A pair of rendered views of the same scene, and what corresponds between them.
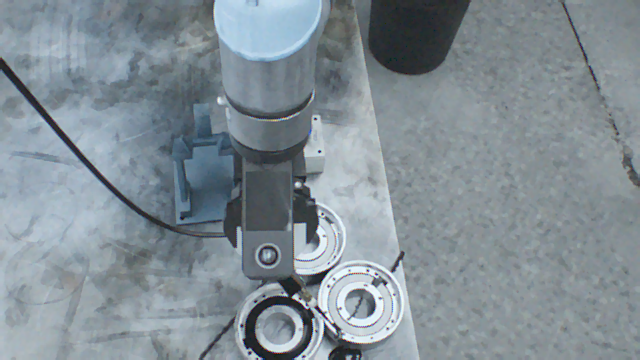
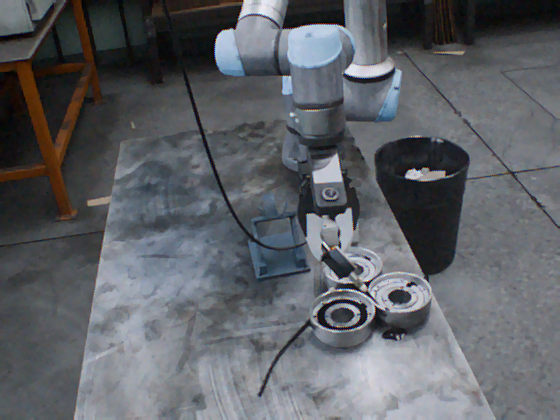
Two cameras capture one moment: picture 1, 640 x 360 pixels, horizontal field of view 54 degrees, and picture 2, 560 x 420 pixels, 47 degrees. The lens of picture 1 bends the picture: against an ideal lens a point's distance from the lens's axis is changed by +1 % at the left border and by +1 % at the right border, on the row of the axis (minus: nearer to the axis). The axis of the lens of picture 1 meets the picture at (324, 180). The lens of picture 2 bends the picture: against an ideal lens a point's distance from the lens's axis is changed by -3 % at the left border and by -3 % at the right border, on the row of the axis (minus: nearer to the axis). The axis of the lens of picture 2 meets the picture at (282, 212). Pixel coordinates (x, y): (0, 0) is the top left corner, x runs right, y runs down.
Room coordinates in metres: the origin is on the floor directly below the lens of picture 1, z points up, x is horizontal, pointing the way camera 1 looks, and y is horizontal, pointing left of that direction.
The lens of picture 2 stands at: (-0.58, 0.00, 1.55)
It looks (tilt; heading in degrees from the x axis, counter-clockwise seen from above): 32 degrees down; 8
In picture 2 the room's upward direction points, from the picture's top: 6 degrees counter-clockwise
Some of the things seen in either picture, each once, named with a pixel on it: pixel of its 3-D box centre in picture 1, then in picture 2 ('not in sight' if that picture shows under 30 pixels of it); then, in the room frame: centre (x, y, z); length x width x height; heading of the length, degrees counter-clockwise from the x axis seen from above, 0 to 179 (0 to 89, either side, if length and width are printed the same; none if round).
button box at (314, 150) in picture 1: (297, 141); (336, 223); (0.51, 0.04, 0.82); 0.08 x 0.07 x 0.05; 12
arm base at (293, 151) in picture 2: not in sight; (312, 138); (0.84, 0.10, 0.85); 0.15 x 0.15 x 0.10
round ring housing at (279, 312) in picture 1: (279, 330); (342, 319); (0.23, 0.03, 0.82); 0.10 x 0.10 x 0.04
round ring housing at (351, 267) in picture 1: (359, 305); (399, 300); (0.28, -0.06, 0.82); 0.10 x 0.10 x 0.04
